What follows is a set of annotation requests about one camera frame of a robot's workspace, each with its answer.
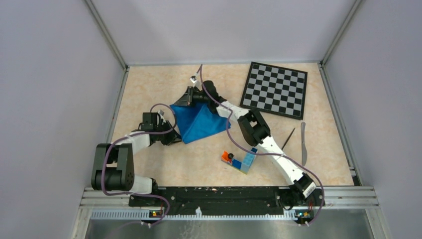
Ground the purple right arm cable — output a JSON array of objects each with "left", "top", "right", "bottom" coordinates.
[{"left": 197, "top": 64, "right": 325, "bottom": 228}]

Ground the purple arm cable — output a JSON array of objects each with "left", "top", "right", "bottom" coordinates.
[
  {"left": 197, "top": 64, "right": 325, "bottom": 228},
  {"left": 100, "top": 103, "right": 179, "bottom": 228}
]

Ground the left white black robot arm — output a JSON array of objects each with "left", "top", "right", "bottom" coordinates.
[{"left": 91, "top": 110, "right": 182, "bottom": 206}]

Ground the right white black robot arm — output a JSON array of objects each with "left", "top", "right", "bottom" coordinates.
[{"left": 175, "top": 76, "right": 317, "bottom": 205}]

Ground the black white checkerboard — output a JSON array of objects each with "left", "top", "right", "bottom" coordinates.
[{"left": 240, "top": 62, "right": 308, "bottom": 120}]

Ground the blue cloth napkin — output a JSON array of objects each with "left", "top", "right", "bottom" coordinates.
[{"left": 170, "top": 103, "right": 227, "bottom": 144}]

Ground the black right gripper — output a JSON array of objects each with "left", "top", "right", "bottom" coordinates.
[{"left": 174, "top": 88, "right": 209, "bottom": 109}]

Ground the colourful toy brick assembly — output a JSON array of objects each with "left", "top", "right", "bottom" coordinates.
[{"left": 220, "top": 147, "right": 260, "bottom": 175}]

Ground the aluminium frame rail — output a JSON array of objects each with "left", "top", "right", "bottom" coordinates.
[{"left": 71, "top": 186, "right": 392, "bottom": 239}]

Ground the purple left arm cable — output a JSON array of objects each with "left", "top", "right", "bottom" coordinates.
[{"left": 100, "top": 103, "right": 179, "bottom": 228}]

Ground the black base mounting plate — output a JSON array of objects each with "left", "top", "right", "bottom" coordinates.
[{"left": 128, "top": 186, "right": 325, "bottom": 216}]

